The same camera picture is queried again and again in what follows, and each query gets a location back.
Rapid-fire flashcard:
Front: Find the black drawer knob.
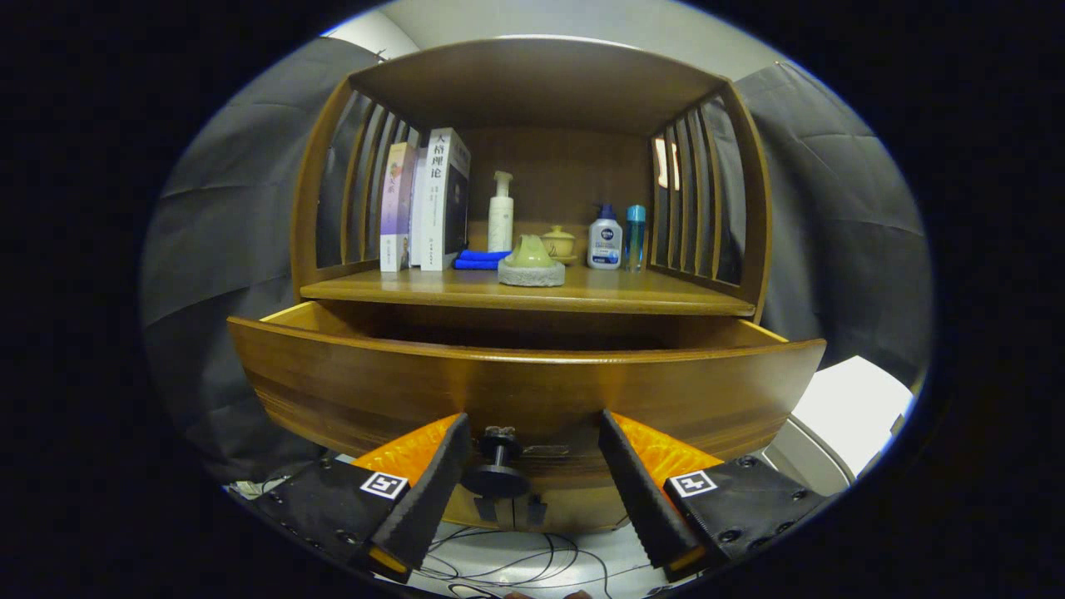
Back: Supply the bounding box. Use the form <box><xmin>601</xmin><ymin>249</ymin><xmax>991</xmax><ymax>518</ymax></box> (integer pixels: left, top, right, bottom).
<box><xmin>462</xmin><ymin>426</ymin><xmax>533</xmax><ymax>500</ymax></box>

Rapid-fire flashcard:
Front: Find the tangle of black cables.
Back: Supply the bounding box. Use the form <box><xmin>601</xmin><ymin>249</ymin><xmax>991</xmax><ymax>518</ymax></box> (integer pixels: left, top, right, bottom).
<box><xmin>416</xmin><ymin>524</ymin><xmax>658</xmax><ymax>599</ymax></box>

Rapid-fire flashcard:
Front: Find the thick white book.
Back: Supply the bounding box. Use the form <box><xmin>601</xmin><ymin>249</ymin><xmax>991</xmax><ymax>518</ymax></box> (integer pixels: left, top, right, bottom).
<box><xmin>419</xmin><ymin>127</ymin><xmax>472</xmax><ymax>272</ymax></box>

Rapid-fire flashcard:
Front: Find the wooden cabinet door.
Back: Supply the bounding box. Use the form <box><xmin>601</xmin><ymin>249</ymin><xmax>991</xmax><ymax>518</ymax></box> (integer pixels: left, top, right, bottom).
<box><xmin>514</xmin><ymin>487</ymin><xmax>633</xmax><ymax>533</ymax></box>
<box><xmin>445</xmin><ymin>487</ymin><xmax>515</xmax><ymax>529</ymax></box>

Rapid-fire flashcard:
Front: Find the brown wooden cabinet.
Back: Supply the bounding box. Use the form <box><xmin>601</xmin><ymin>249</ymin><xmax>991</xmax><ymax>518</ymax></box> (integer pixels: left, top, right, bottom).
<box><xmin>226</xmin><ymin>35</ymin><xmax>829</xmax><ymax>533</ymax></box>

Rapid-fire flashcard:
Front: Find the black backdrop cloth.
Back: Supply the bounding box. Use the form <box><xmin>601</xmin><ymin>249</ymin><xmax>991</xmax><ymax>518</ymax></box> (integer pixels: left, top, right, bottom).
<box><xmin>140</xmin><ymin>37</ymin><xmax>934</xmax><ymax>483</ymax></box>

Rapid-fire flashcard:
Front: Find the wooden drawer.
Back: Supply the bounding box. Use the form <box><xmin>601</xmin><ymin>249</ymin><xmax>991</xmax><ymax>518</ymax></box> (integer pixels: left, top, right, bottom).
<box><xmin>226</xmin><ymin>299</ymin><xmax>829</xmax><ymax>492</ymax></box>

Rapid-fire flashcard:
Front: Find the wooden countertop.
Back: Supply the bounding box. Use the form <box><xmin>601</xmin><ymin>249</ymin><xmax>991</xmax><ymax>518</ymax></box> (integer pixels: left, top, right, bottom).
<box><xmin>300</xmin><ymin>265</ymin><xmax>756</xmax><ymax>317</ymax></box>

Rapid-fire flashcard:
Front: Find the thin white book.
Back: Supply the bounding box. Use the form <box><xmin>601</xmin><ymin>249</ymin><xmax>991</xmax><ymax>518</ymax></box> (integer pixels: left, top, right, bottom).
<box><xmin>409</xmin><ymin>148</ymin><xmax>429</xmax><ymax>269</ymax></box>

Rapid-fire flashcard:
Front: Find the purple book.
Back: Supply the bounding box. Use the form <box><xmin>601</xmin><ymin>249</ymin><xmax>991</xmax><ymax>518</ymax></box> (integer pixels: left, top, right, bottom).
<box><xmin>380</xmin><ymin>141</ymin><xmax>417</xmax><ymax>273</ymax></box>

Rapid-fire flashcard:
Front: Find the yellow lidded teacup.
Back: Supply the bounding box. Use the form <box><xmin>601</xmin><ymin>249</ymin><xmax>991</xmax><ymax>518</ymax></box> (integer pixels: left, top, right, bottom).
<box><xmin>541</xmin><ymin>225</ymin><xmax>577</xmax><ymax>265</ymax></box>

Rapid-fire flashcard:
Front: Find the teal spray bottle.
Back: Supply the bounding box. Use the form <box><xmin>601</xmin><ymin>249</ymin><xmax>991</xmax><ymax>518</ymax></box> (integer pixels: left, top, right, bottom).
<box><xmin>624</xmin><ymin>205</ymin><xmax>647</xmax><ymax>273</ymax></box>

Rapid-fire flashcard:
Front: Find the white pump bottle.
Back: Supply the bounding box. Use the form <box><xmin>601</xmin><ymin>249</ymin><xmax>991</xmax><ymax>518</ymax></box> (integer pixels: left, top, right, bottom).
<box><xmin>488</xmin><ymin>171</ymin><xmax>515</xmax><ymax>253</ymax></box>

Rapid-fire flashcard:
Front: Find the green and grey soap dish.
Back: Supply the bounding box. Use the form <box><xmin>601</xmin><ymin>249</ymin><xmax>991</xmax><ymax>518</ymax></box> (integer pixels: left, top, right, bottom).
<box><xmin>498</xmin><ymin>234</ymin><xmax>567</xmax><ymax>288</ymax></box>

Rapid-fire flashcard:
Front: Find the white bottle blue cap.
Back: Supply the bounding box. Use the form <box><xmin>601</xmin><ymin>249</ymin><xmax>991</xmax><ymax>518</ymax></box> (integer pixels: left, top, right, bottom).
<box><xmin>587</xmin><ymin>204</ymin><xmax>623</xmax><ymax>270</ymax></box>

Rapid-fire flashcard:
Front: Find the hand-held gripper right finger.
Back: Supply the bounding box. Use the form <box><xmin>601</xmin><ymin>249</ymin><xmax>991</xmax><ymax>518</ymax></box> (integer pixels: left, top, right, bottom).
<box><xmin>597</xmin><ymin>409</ymin><xmax>837</xmax><ymax>583</ymax></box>

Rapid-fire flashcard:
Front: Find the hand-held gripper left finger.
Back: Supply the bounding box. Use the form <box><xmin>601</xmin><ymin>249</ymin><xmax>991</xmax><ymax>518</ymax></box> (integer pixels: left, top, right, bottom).
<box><xmin>250</xmin><ymin>413</ymin><xmax>472</xmax><ymax>583</ymax></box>

